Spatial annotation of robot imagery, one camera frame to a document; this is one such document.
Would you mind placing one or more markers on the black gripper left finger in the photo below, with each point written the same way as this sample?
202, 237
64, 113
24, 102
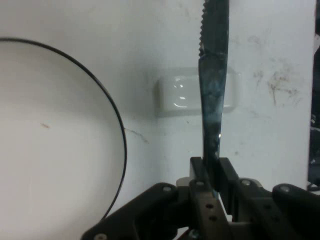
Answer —
150, 207

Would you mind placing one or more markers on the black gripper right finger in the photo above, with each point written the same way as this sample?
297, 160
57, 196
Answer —
275, 212

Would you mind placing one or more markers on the silver table knife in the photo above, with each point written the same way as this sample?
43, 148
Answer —
212, 87

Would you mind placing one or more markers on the white cutlery rest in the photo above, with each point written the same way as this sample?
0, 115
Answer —
175, 92

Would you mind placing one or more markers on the white plate with black rim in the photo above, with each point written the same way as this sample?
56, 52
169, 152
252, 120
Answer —
50, 137

